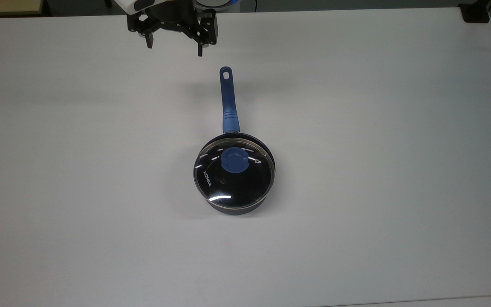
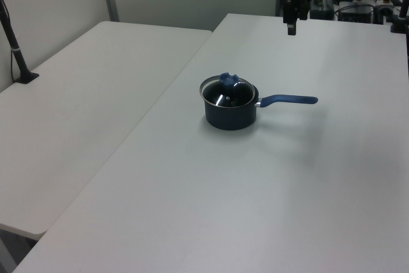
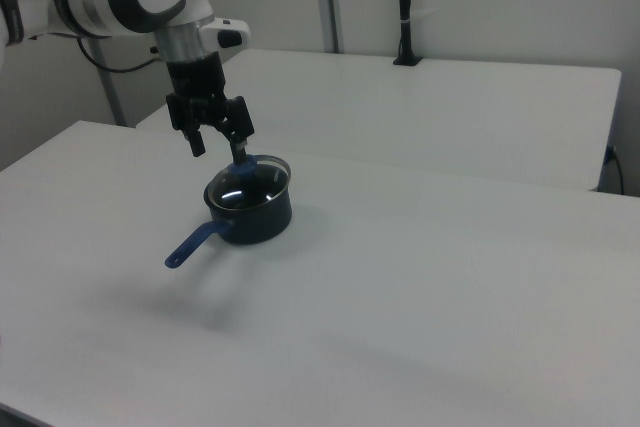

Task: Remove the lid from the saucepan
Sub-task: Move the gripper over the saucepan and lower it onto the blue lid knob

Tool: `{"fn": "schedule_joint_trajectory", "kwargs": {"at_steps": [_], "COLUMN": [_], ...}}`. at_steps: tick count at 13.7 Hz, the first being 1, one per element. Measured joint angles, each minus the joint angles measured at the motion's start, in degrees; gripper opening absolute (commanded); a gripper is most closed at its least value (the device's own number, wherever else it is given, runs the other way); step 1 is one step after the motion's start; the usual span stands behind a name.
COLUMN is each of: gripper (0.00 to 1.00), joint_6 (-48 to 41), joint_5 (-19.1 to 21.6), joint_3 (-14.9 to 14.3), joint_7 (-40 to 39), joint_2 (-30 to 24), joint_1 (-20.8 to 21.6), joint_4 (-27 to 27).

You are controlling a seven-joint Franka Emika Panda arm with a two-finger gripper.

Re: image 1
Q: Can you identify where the tan wooden board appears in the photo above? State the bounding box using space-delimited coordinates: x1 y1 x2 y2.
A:
0 0 44 17

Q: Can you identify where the dark saucepan with blue handle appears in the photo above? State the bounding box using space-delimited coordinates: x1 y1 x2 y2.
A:
195 66 277 216

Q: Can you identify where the glass lid with blue knob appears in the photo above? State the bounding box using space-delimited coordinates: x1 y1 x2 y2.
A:
193 133 276 211

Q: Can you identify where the robot base with blue ring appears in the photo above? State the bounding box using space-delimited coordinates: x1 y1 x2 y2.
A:
194 0 243 9

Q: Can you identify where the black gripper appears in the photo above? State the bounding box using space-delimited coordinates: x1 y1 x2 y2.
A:
127 0 219 57

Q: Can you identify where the black clamped camera stand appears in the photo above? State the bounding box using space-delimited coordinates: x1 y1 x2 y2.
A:
459 0 491 24

